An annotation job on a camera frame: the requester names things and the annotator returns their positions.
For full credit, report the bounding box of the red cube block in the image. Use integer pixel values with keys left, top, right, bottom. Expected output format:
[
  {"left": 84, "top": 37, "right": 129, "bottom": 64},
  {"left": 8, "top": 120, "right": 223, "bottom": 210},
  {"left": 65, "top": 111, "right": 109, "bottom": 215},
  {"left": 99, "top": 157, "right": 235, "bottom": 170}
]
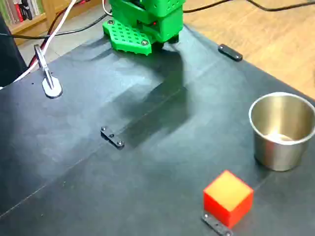
[{"left": 203, "top": 170, "right": 254, "bottom": 229}]

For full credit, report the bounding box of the black oblong plastic piece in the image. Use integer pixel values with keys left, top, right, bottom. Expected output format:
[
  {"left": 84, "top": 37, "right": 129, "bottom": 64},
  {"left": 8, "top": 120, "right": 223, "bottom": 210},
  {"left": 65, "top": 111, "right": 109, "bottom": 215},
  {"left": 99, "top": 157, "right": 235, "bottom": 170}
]
[{"left": 218, "top": 43, "right": 244, "bottom": 62}]

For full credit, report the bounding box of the silver metal clamp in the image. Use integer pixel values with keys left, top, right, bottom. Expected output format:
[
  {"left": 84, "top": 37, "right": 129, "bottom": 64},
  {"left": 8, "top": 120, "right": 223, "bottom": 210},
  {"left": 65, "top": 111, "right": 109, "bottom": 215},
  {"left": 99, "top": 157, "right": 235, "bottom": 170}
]
[{"left": 33, "top": 44, "right": 63, "bottom": 99}]

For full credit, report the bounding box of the stainless steel cup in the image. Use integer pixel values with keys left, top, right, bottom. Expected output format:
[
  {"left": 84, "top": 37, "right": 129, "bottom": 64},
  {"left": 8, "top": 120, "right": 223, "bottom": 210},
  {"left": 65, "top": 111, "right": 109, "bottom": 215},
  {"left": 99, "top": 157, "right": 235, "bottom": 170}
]
[{"left": 248, "top": 92, "right": 315, "bottom": 172}]

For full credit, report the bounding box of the wooden bookshelf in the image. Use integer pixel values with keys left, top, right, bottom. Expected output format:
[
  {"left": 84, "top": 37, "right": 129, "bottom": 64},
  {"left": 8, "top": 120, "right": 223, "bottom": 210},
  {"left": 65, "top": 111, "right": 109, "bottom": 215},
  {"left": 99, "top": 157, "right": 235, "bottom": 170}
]
[{"left": 0, "top": 0, "right": 105, "bottom": 46}]

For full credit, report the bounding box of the black bulky object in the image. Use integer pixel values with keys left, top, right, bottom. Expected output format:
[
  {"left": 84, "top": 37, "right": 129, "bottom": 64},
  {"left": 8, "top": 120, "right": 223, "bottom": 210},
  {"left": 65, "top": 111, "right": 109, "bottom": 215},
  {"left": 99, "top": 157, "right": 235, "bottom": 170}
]
[{"left": 0, "top": 12, "right": 28, "bottom": 88}]

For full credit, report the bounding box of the black item on shelf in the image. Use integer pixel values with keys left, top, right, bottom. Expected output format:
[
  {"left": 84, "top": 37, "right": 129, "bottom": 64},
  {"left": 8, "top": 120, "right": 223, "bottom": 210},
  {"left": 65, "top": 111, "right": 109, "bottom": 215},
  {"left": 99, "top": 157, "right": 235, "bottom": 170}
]
[{"left": 19, "top": 0, "right": 33, "bottom": 21}]

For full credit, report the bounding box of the red book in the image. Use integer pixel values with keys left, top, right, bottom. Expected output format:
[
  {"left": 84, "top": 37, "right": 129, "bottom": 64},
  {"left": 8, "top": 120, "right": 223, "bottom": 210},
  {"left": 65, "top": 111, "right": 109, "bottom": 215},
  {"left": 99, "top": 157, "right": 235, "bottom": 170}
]
[{"left": 13, "top": 2, "right": 24, "bottom": 23}]

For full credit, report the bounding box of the black screwed bracket plate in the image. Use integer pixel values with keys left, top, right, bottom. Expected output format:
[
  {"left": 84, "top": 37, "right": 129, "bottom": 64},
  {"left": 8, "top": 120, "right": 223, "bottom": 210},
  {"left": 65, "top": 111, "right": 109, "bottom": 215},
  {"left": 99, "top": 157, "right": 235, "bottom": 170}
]
[
  {"left": 100, "top": 125, "right": 125, "bottom": 150},
  {"left": 201, "top": 212, "right": 233, "bottom": 236}
]

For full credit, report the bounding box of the black cable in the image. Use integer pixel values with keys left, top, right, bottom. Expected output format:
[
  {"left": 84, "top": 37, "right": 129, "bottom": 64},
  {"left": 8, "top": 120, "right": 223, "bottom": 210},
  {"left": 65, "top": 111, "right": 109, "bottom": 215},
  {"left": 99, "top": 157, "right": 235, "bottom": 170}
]
[
  {"left": 247, "top": 0, "right": 315, "bottom": 12},
  {"left": 183, "top": 0, "right": 248, "bottom": 14},
  {"left": 0, "top": 13, "right": 109, "bottom": 40}
]

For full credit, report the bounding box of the white red servo cable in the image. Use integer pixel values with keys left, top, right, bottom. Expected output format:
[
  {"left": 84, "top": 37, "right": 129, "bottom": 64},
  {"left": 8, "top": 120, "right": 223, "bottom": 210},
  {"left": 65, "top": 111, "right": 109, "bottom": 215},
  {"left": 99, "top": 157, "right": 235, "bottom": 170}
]
[{"left": 101, "top": 0, "right": 113, "bottom": 17}]

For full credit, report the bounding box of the long white cable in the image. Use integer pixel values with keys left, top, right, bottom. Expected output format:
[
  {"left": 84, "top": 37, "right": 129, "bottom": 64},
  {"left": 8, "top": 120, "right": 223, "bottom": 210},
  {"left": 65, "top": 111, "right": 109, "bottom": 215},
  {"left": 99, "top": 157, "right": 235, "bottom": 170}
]
[{"left": 11, "top": 0, "right": 78, "bottom": 84}]

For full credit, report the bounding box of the thin red cable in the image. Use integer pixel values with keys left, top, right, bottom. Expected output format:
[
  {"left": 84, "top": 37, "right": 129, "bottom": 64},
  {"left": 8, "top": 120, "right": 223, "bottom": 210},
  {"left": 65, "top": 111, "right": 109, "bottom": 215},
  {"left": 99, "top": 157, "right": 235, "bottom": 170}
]
[{"left": 27, "top": 38, "right": 48, "bottom": 69}]

